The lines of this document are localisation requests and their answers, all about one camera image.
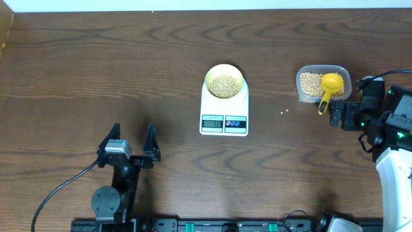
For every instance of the yellow measuring scoop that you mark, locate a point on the yellow measuring scoop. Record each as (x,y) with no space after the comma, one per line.
(331,83)

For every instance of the white digital kitchen scale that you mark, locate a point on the white digital kitchen scale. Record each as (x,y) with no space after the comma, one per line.
(224,117)

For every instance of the soybeans pile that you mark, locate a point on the soybeans pile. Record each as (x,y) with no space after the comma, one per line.
(311,84)

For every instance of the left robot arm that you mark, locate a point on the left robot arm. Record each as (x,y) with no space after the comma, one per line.
(114,204)

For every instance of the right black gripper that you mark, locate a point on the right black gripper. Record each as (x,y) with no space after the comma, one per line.
(350,110)

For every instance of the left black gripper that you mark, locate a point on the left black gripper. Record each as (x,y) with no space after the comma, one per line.
(134,161)

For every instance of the soybeans in bowl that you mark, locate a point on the soybeans in bowl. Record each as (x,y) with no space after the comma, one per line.
(224,86)

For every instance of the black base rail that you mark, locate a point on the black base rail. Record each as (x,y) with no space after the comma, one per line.
(294,221)

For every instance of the pale yellow bowl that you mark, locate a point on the pale yellow bowl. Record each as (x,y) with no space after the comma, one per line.
(223,69)

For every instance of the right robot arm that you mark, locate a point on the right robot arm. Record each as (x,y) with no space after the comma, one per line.
(384,119)

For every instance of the clear plastic container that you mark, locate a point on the clear plastic container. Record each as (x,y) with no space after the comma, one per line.
(344,92)

